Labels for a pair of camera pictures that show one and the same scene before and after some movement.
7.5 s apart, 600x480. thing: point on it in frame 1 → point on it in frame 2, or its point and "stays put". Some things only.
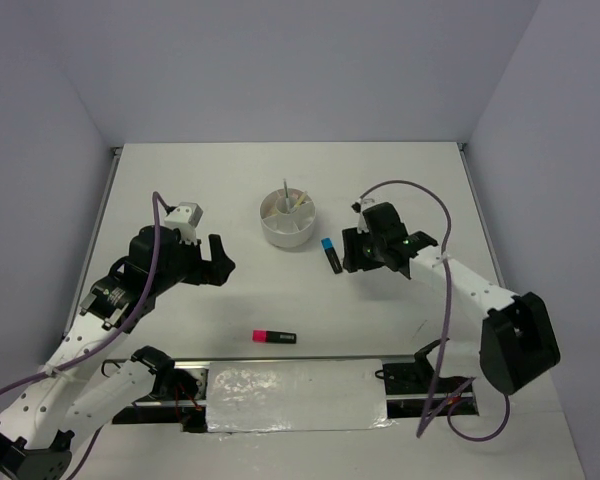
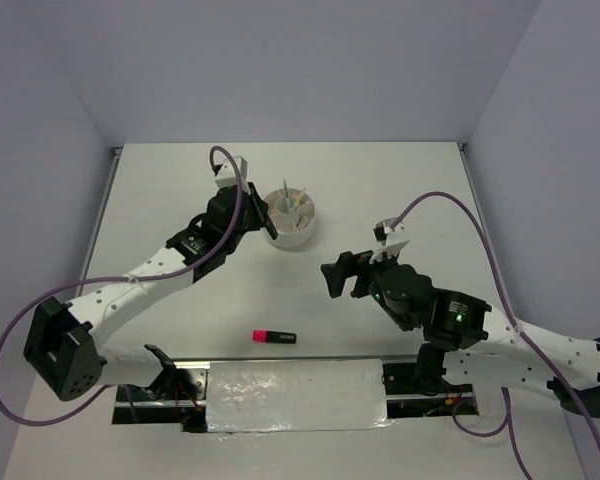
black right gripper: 352,243 → 348,264
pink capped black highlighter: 272,336 stays put
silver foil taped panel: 296,395 stays put
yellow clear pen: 300,201 stays put
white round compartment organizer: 287,217 stays put
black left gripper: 215,271 → 256,203
